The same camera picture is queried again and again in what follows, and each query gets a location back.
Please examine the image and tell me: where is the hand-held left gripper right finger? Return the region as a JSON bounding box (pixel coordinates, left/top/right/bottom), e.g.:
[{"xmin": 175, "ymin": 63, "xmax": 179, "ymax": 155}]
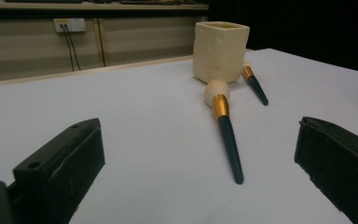
[{"xmin": 294, "ymin": 116, "xmax": 358, "ymax": 224}]

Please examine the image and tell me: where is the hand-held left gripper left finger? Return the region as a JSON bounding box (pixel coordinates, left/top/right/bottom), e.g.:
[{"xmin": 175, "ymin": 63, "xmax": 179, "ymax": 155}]
[{"xmin": 12, "ymin": 118, "xmax": 106, "ymax": 224}]

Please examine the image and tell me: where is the small makeup brush dark handle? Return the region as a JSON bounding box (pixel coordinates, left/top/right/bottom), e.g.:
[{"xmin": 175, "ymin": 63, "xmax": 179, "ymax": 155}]
[{"xmin": 241, "ymin": 60, "xmax": 269, "ymax": 106}]

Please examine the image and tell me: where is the large makeup brush dark handle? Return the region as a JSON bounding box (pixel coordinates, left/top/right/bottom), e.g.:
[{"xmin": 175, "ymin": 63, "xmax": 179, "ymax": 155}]
[{"xmin": 203, "ymin": 77, "xmax": 245, "ymax": 186}]

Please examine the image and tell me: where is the cream square brush holder cup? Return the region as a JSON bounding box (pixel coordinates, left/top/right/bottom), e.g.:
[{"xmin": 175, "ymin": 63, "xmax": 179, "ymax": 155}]
[{"xmin": 192, "ymin": 21, "xmax": 251, "ymax": 85}]

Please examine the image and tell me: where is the white table cover sheet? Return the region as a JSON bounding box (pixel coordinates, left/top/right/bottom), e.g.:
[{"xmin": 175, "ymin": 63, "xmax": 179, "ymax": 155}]
[{"xmin": 0, "ymin": 48, "xmax": 358, "ymax": 224}]

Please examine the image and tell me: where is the black power cable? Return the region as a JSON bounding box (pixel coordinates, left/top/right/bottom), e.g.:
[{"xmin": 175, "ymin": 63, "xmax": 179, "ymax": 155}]
[
  {"xmin": 64, "ymin": 24, "xmax": 82, "ymax": 71},
  {"xmin": 60, "ymin": 24, "xmax": 75, "ymax": 73}
]

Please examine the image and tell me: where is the beige vertical wall trim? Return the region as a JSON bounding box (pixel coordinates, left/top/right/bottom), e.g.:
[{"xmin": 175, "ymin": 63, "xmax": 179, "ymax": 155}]
[{"xmin": 92, "ymin": 18, "xmax": 107, "ymax": 68}]

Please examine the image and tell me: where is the white wall socket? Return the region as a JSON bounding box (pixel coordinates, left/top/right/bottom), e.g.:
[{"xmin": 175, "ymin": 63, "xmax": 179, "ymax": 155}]
[{"xmin": 53, "ymin": 18, "xmax": 87, "ymax": 34}]

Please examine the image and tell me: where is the black horizontal rail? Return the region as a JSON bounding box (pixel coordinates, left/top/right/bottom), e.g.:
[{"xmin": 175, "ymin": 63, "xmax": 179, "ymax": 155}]
[{"xmin": 0, "ymin": 8, "xmax": 209, "ymax": 21}]

